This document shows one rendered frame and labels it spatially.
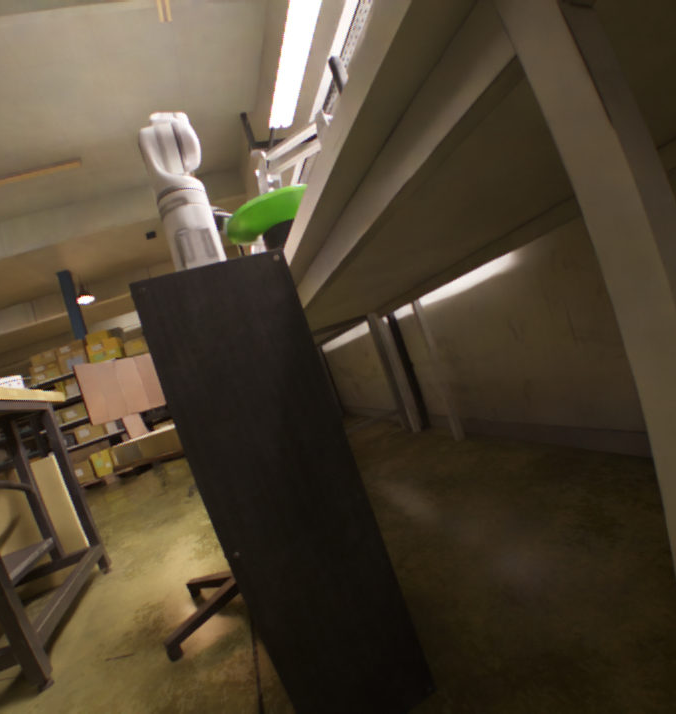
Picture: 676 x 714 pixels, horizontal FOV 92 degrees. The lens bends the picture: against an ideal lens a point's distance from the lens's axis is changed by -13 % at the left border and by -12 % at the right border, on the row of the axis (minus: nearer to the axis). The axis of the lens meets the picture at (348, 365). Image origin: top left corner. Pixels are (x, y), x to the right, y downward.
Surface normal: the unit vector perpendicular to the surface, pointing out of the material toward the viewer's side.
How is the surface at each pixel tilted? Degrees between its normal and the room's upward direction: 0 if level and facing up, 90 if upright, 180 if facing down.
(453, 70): 90
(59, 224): 90
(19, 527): 90
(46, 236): 90
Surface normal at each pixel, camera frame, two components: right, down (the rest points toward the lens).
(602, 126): -0.90, 0.32
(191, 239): 0.36, -0.10
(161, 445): -0.36, 0.15
